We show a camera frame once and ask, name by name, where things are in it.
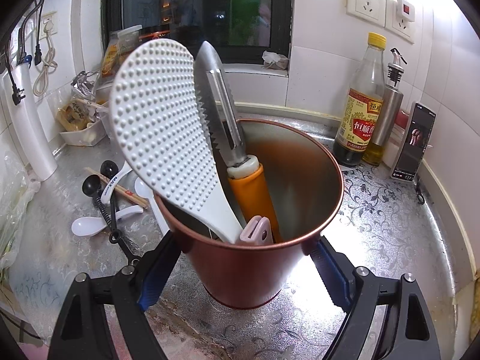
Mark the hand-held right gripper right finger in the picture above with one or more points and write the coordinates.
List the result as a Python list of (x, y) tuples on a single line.
[(332, 273)]

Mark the yellow food pouch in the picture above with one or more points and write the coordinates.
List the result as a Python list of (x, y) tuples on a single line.
[(110, 60)]

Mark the crumpled tissue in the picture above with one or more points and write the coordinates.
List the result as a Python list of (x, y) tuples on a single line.
[(275, 62)]

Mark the clear jar yellow contents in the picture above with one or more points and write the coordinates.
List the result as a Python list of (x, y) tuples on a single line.
[(127, 35)]

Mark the black power plug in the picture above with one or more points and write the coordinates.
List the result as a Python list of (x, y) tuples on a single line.
[(18, 95), (37, 55)]

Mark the clear plastic container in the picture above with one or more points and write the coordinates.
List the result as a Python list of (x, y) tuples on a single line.
[(105, 120)]

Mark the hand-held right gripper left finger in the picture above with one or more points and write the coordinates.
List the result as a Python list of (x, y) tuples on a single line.
[(152, 288)]

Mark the white wall socket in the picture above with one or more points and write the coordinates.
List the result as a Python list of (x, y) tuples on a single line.
[(393, 30), (52, 15), (365, 3)]

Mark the clear bag of vegetables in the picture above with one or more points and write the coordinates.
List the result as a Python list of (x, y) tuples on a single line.
[(15, 213)]

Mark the small white soup spoon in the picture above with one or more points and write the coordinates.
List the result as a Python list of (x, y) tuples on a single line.
[(90, 227)]

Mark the yellow cap vinegar bottle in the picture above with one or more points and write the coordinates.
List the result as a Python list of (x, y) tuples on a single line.
[(358, 127)]

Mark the yellow snack packet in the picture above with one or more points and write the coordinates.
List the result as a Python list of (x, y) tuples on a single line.
[(73, 114)]

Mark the tall white cylinder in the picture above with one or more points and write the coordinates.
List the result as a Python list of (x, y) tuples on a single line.
[(33, 138)]

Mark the steel oil dispenser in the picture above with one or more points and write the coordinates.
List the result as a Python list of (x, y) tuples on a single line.
[(386, 112)]

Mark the dark framed window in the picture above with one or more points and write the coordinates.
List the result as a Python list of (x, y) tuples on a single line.
[(225, 7)]

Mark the small pink plastic tool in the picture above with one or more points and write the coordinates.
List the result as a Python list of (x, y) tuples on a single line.
[(255, 232)]

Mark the smartphone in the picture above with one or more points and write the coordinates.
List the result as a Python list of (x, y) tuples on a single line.
[(416, 138)]

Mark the white dotted rice paddle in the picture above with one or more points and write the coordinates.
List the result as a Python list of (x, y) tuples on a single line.
[(161, 120)]

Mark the white plastic tray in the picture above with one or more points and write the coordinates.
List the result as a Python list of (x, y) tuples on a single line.
[(80, 137)]

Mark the white printed ceramic spoon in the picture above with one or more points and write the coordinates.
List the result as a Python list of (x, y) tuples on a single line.
[(112, 185)]

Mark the red metal utensil holder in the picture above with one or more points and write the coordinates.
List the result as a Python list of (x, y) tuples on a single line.
[(243, 273)]

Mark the white switch plug adapter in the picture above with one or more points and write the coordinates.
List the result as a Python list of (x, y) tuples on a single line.
[(405, 9)]

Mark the black measuring spoon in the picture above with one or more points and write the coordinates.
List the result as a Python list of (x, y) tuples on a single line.
[(91, 186), (108, 167)]

